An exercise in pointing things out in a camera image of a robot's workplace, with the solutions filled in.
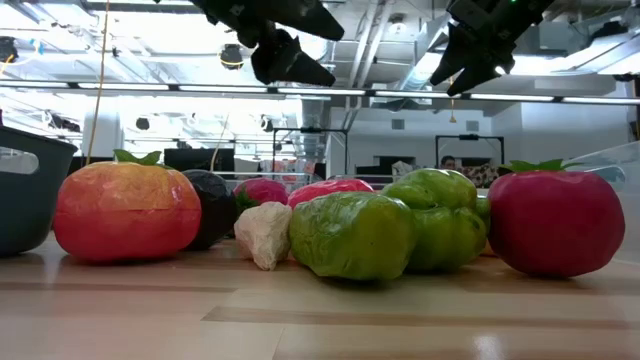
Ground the black metal frame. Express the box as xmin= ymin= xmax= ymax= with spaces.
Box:
xmin=434 ymin=133 xmax=506 ymax=170

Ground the orange red mango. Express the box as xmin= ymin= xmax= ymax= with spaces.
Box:
xmin=287 ymin=179 xmax=375 ymax=210

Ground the red strawberry with green top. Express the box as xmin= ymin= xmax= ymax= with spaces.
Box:
xmin=233 ymin=178 xmax=290 ymax=217

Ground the spotted cloth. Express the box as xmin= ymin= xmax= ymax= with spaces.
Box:
xmin=457 ymin=162 xmax=501 ymax=190

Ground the large orange tomato toy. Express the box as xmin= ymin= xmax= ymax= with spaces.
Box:
xmin=52 ymin=148 xmax=203 ymax=265

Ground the small white garlic bulb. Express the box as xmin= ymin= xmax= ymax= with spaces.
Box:
xmin=233 ymin=201 xmax=294 ymax=272

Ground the long ceiling light bar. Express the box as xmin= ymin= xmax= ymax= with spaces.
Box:
xmin=0 ymin=78 xmax=640 ymax=107

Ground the red tomato with green leaves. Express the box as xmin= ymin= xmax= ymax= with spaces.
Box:
xmin=487 ymin=159 xmax=626 ymax=280

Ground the smooth silver ventilation duct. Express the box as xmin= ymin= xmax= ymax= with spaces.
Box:
xmin=399 ymin=9 xmax=451 ymax=94

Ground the frosted clear plastic bin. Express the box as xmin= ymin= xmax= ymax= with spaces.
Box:
xmin=564 ymin=141 xmax=640 ymax=265

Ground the green bell pepper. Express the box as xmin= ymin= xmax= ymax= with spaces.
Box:
xmin=288 ymin=192 xmax=417 ymax=282

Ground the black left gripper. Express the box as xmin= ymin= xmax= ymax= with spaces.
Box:
xmin=189 ymin=0 xmax=347 ymax=88

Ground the black dome ceiling camera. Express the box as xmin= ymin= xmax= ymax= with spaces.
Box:
xmin=219 ymin=43 xmax=245 ymax=71

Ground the black screen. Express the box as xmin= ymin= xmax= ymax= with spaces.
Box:
xmin=163 ymin=147 xmax=236 ymax=174

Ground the teal plastic basket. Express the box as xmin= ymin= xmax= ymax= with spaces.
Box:
xmin=0 ymin=124 xmax=80 ymax=259

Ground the dark purple plum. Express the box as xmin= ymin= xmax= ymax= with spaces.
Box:
xmin=180 ymin=169 xmax=239 ymax=252

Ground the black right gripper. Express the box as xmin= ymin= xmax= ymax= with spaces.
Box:
xmin=429 ymin=0 xmax=556 ymax=98

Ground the corrugated silver ventilation duct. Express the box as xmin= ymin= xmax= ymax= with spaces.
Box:
xmin=278 ymin=0 xmax=335 ymax=89

